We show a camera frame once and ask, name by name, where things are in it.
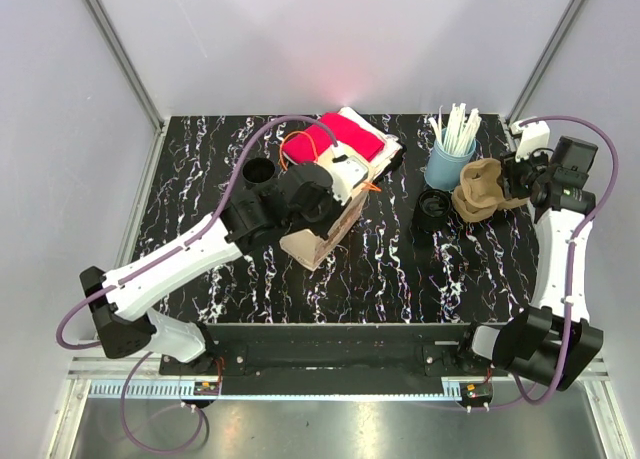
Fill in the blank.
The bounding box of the paper takeout bag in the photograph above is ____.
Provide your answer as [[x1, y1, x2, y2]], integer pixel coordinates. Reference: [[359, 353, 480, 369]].
[[277, 128, 384, 271]]

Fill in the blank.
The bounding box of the black coffee cup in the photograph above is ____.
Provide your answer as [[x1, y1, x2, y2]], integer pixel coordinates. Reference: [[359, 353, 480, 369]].
[[241, 157, 276, 199]]

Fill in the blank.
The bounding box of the cardboard cup carrier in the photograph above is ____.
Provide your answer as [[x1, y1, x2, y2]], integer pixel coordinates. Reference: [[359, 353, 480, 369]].
[[452, 186, 528, 223], [460, 158, 504, 211]]

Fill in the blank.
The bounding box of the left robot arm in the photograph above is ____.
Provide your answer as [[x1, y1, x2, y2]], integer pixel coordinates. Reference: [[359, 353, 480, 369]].
[[90, 163, 350, 375]]

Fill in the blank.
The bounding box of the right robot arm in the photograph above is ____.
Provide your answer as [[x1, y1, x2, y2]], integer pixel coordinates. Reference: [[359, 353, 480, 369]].
[[453, 136, 604, 391]]

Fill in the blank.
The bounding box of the blue straw holder cup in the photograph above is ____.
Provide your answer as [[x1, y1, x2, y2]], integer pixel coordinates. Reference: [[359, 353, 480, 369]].
[[424, 139, 477, 192]]

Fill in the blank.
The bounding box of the black cup lid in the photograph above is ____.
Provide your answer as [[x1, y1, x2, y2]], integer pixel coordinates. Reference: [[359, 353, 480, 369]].
[[412, 189, 452, 232]]

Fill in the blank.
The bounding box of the red folded cloth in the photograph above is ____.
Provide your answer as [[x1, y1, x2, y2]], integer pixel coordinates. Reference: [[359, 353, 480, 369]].
[[279, 112, 383, 184]]

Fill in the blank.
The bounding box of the stack of napkins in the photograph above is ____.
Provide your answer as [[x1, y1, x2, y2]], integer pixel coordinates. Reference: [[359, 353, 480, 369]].
[[338, 107, 406, 184]]

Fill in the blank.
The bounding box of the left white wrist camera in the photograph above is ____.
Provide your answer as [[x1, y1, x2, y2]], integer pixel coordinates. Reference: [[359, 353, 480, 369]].
[[327, 154, 369, 205]]

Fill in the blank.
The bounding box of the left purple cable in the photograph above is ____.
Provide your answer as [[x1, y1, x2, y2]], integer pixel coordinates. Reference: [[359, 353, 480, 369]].
[[54, 116, 346, 455]]

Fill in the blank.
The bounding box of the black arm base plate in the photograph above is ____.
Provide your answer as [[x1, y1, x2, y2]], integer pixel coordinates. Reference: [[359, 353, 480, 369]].
[[159, 324, 489, 398]]

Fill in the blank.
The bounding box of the aluminium frame rail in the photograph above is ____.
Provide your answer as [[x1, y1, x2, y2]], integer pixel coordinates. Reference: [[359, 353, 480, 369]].
[[48, 362, 639, 458]]

